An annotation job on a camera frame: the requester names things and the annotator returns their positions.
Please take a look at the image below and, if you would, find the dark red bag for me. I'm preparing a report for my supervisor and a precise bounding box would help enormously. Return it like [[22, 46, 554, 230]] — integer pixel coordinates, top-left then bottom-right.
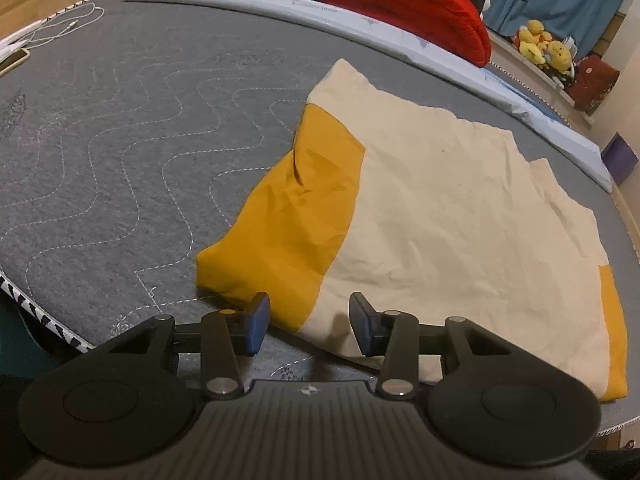
[[572, 54, 621, 115]]

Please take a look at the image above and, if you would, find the red blanket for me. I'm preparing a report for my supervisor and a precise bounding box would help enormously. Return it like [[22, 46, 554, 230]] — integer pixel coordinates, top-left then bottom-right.
[[321, 0, 493, 69]]

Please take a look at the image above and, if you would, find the cream and yellow shirt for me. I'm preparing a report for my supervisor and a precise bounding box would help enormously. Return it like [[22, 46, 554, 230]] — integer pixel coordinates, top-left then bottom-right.
[[195, 58, 629, 404]]

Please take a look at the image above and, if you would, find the phone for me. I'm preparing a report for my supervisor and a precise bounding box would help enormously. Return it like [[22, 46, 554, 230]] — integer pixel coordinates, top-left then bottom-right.
[[0, 48, 32, 79]]

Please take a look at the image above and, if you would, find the small white toy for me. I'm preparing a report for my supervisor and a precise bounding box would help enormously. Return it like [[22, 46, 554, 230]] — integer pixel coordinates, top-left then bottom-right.
[[562, 36, 582, 80]]

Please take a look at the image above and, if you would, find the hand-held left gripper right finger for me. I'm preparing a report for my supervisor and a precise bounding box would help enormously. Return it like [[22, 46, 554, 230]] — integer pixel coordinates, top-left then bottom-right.
[[348, 291, 507, 400]]

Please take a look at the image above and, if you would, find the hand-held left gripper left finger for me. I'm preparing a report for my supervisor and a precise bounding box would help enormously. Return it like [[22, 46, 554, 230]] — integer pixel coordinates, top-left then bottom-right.
[[107, 290, 272, 402]]

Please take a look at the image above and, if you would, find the grey quilted mattress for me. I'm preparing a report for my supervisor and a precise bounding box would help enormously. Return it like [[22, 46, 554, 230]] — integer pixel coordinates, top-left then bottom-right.
[[0, 0, 640, 437]]

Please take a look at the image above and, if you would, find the yellow plush toy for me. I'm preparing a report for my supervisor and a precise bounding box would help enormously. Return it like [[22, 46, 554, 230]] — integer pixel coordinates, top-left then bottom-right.
[[544, 39, 571, 74], [515, 19, 554, 65]]

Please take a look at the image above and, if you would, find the purple box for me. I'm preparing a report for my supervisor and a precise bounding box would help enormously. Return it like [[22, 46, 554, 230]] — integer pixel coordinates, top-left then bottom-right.
[[602, 132, 640, 187]]

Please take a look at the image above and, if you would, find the light blue folded sheet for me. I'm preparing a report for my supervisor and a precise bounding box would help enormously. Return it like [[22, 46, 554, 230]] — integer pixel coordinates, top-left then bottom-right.
[[121, 0, 614, 194]]

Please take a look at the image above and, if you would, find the white cable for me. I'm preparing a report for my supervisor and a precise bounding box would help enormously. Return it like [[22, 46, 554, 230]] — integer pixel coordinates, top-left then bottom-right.
[[0, 2, 107, 52]]

